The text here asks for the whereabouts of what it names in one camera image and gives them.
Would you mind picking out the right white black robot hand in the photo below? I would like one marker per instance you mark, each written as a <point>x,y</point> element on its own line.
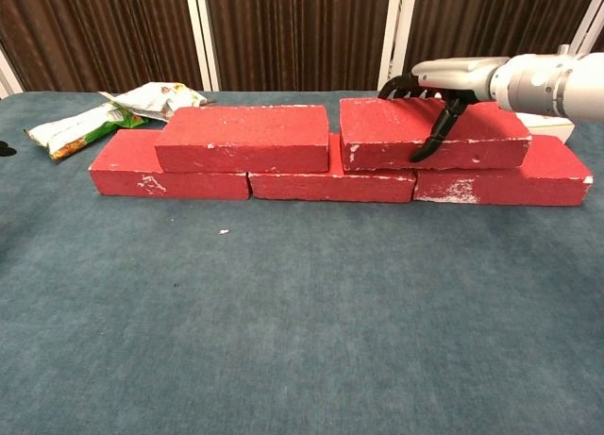
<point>453,76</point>

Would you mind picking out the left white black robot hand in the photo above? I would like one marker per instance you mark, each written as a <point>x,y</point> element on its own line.
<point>5,149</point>

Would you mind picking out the red brick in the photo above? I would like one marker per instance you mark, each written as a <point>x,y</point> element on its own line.
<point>519,187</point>
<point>387,123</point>
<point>330,187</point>
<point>240,128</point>
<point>189,187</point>

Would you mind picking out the green white snack bag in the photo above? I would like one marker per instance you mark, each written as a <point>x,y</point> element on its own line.
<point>80,128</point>

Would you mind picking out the white flat box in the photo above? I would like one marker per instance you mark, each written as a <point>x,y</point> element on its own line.
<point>552,126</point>

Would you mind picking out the white partition frame post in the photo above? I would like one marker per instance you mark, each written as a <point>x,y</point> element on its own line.
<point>203,34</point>
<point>9,76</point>
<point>396,29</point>
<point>587,29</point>

